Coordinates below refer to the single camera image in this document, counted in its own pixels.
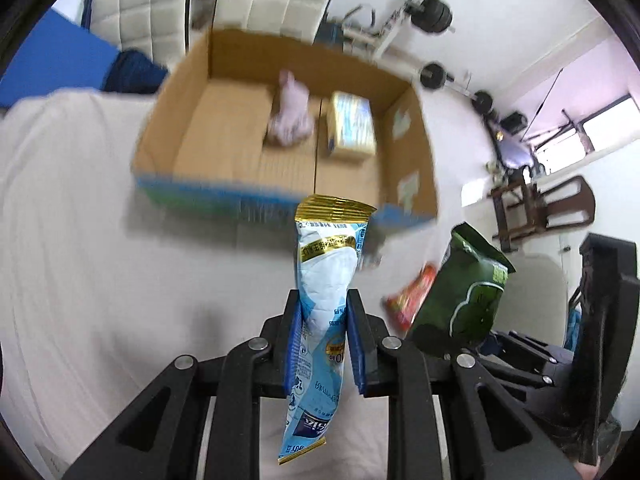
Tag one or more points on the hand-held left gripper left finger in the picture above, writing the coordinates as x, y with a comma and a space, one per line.
295, 355

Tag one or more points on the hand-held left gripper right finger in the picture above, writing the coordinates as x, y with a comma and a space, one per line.
356, 355

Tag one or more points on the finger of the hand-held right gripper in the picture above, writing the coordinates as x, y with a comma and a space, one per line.
530, 346
515, 372

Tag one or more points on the blue white gold-topped packet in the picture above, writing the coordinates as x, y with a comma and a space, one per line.
320, 280

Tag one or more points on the green snack bag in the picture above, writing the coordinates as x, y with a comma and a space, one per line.
465, 285

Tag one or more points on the yellow tissue pack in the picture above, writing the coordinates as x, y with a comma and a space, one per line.
351, 127

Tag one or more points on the cardboard box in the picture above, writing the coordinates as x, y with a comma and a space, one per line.
225, 125

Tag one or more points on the red snack packet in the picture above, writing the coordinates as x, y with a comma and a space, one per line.
410, 300

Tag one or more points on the brown wooden chair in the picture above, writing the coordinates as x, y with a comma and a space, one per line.
540, 210

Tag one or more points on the window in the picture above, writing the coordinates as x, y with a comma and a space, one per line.
590, 127

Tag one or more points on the white bed sheet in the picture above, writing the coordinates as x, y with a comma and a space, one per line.
75, 240

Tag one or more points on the black dumbbell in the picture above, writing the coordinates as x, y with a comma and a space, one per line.
432, 76

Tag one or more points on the dark navy cloth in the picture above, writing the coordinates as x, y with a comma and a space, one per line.
134, 72

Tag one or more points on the black barbell plates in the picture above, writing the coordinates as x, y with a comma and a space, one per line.
434, 15

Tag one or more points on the white weight rack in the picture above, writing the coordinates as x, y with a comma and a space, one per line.
400, 10

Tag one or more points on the blue cloth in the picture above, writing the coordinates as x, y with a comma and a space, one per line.
55, 57

